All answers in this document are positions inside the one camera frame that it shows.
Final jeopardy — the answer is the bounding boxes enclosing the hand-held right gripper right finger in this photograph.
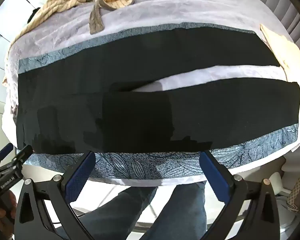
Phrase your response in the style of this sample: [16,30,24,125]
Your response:
[199,150,281,240]

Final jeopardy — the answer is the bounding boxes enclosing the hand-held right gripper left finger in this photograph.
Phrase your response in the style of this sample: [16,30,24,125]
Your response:
[15,151,96,240]

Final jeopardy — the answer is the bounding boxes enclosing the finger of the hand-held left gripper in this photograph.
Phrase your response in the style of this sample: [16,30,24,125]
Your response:
[0,143,14,167]
[0,144,34,175]

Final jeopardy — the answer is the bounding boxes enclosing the person's left hand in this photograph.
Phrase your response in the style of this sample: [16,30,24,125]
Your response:
[0,191,17,240]

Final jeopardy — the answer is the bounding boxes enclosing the person's right leg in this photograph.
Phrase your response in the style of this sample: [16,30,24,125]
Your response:
[140,180,207,240]

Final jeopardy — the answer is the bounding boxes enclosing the white stand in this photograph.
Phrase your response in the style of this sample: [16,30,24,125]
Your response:
[272,171,289,196]

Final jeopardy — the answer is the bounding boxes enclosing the woven patterned bag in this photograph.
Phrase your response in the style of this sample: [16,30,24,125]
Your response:
[286,172,300,214]

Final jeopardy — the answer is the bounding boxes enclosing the black object behind sheet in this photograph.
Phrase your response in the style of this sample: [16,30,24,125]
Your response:
[27,7,41,23]

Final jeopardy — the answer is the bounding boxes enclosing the cream cloth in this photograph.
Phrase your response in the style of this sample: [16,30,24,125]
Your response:
[259,23,300,83]

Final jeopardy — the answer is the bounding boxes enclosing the white bed sheet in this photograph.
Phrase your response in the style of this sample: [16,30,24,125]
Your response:
[2,0,300,188]

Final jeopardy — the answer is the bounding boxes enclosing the beige striped garment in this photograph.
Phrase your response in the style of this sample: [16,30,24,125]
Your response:
[13,0,136,43]

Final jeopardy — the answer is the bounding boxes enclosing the grey vertical blinds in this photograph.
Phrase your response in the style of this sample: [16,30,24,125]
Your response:
[236,0,300,46]

